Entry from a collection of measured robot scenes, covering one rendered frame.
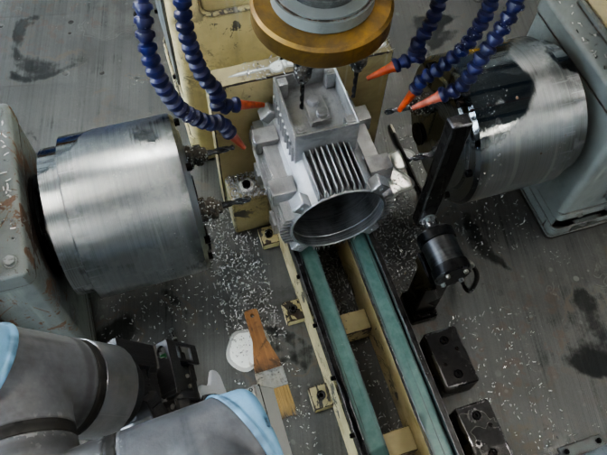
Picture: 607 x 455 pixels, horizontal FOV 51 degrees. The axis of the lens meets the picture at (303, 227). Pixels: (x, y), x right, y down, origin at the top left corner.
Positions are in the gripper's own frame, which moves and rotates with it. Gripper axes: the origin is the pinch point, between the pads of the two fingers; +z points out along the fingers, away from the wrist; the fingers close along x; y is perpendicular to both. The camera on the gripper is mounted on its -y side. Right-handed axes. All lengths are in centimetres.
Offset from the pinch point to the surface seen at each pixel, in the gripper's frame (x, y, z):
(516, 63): -51, 37, 21
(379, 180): -26.2, 27.5, 14.7
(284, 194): -13.1, 30.2, 9.0
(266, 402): -3.5, 1.3, 4.1
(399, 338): -16.1, 8.6, 28.9
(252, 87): -16.0, 46.7, 3.8
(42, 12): 32, 112, 14
